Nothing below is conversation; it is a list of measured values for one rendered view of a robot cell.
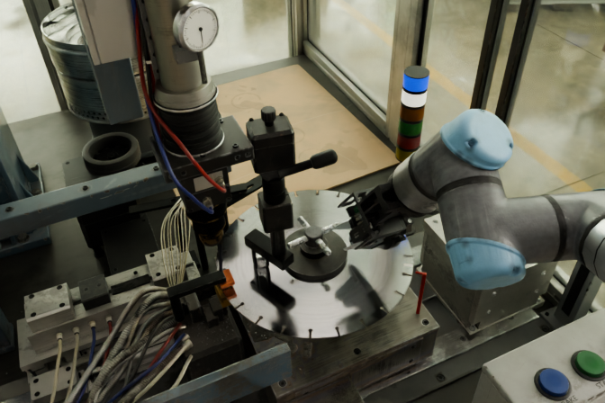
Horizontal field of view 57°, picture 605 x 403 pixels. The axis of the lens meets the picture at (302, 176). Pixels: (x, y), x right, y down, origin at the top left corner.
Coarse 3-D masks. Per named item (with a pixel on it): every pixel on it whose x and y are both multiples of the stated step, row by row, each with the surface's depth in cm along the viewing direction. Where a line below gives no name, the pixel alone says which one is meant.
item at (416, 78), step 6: (414, 66) 101; (408, 72) 99; (414, 72) 99; (420, 72) 99; (426, 72) 99; (408, 78) 98; (414, 78) 98; (420, 78) 97; (426, 78) 98; (402, 84) 101; (408, 84) 99; (414, 84) 98; (420, 84) 98; (426, 84) 99; (408, 90) 100; (414, 90) 99; (420, 90) 99
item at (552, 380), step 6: (546, 372) 81; (552, 372) 81; (558, 372) 81; (540, 378) 80; (546, 378) 80; (552, 378) 80; (558, 378) 80; (564, 378) 80; (540, 384) 80; (546, 384) 80; (552, 384) 80; (558, 384) 80; (564, 384) 80; (546, 390) 79; (552, 390) 79; (558, 390) 79; (564, 390) 79; (558, 396) 79
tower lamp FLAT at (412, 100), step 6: (402, 90) 101; (426, 90) 100; (402, 96) 102; (408, 96) 100; (414, 96) 100; (420, 96) 100; (426, 96) 102; (402, 102) 102; (408, 102) 101; (414, 102) 101; (420, 102) 101
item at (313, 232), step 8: (304, 224) 93; (336, 224) 93; (304, 232) 91; (312, 232) 91; (320, 232) 91; (296, 240) 90; (304, 240) 90; (312, 240) 90; (320, 240) 90; (312, 248) 91; (328, 248) 88
